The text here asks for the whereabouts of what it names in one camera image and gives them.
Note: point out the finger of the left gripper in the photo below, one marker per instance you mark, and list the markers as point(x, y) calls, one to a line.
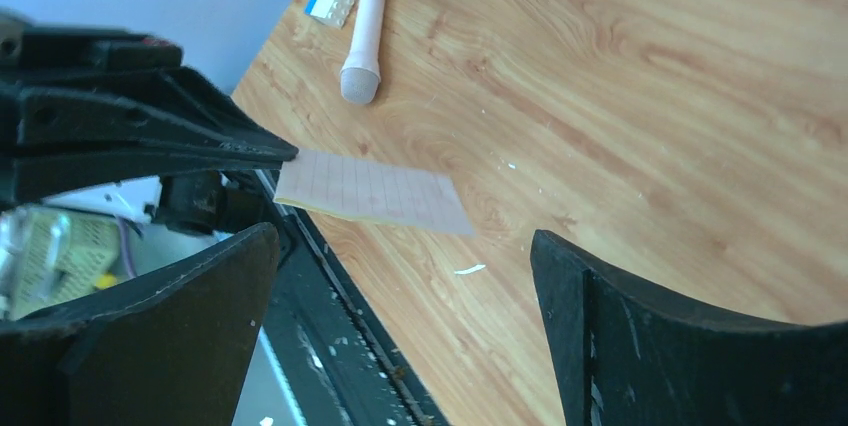
point(78, 128)

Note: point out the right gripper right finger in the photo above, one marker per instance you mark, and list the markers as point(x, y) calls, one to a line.
point(628, 351)

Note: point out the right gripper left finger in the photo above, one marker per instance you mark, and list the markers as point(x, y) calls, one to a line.
point(170, 347)

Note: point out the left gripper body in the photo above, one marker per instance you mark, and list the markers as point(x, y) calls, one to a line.
point(195, 203)

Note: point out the beige letter paper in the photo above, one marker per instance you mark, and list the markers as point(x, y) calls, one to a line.
point(364, 190)

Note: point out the pink toy microphone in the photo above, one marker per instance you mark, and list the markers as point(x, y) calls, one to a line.
point(360, 74)

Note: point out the white blue toy brick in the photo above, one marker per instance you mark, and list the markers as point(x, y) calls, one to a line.
point(333, 13)

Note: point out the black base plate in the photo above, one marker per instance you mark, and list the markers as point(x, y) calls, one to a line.
point(339, 365)

